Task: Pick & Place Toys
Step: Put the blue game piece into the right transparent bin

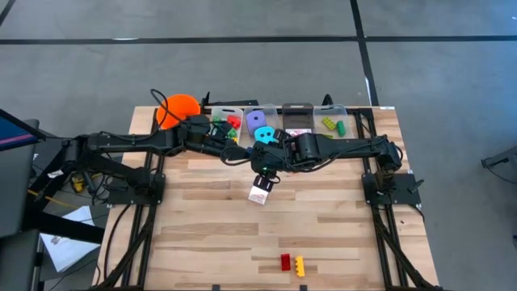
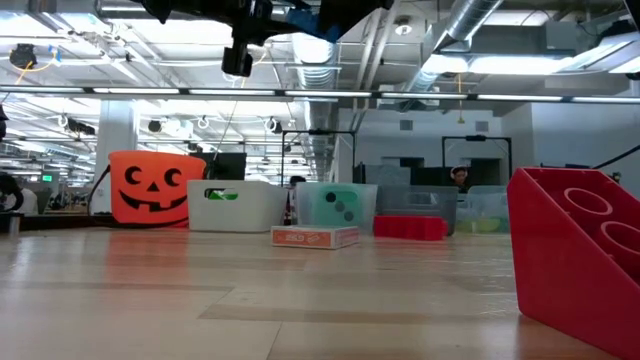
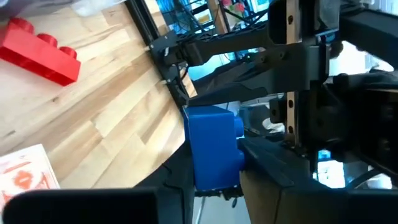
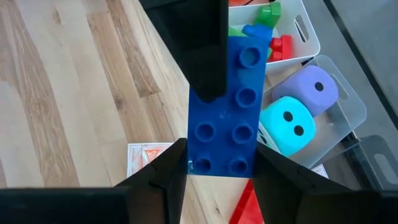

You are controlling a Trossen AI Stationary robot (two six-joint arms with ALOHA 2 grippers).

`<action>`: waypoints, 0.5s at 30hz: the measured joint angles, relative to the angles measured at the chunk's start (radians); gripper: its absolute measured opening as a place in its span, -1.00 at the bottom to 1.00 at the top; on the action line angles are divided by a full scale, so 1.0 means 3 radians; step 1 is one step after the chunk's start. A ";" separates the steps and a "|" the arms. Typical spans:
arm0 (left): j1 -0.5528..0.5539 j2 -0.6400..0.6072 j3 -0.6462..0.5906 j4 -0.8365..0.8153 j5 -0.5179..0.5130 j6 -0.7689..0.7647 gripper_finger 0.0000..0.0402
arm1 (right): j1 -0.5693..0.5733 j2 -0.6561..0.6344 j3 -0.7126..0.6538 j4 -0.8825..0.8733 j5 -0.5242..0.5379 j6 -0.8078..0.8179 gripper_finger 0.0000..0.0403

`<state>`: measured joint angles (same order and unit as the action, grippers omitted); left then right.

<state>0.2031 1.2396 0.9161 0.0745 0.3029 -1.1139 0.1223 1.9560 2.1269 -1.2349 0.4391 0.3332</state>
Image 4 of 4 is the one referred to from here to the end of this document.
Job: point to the long green toy brick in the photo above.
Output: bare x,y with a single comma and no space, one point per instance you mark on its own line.
236,31

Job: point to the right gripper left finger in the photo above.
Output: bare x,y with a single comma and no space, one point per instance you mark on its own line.
93,205

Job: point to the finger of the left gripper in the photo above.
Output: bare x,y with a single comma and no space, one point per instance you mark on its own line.
202,46

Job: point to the large red toy brick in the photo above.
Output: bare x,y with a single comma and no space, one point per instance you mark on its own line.
248,208

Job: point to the clear plastic bin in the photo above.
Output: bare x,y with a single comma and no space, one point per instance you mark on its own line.
348,118

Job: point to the white plastic bin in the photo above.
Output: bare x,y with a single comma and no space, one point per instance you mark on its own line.
311,43

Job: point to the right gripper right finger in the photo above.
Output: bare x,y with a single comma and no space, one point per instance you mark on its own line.
311,205

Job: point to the blue toy brick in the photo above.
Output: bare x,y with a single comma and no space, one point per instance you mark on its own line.
258,30
224,124

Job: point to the teal foam die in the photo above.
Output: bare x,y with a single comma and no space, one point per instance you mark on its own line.
276,124

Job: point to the small red toy brick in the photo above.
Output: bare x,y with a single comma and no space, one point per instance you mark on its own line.
283,46

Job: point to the smoked grey plastic bin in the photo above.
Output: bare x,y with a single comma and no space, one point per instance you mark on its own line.
367,149

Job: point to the purple foam die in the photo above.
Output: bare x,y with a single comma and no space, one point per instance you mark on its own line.
298,87

